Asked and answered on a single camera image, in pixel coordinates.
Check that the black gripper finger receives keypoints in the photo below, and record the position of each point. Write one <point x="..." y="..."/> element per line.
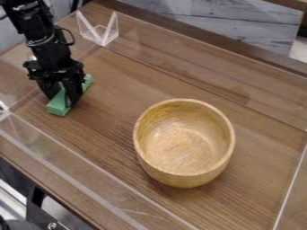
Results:
<point x="49" y="88"/>
<point x="72" y="85"/>

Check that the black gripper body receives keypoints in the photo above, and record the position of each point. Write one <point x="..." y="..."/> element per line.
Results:
<point x="53" y="67"/>

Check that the green rectangular block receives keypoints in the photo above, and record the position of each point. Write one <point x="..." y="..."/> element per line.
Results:
<point x="56" y="105"/>

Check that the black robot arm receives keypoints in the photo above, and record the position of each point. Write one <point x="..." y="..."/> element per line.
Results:
<point x="32" y="19"/>

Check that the brown wooden bowl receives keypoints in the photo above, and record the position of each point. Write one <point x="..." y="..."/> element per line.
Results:
<point x="184" y="141"/>

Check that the black table leg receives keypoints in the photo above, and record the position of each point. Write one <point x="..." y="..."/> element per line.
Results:
<point x="33" y="202"/>

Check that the clear acrylic corner bracket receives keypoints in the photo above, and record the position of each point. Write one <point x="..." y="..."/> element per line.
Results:
<point x="101" y="35"/>

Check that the clear acrylic tray wall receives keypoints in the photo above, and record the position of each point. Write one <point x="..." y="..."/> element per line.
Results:
<point x="105" y="202"/>

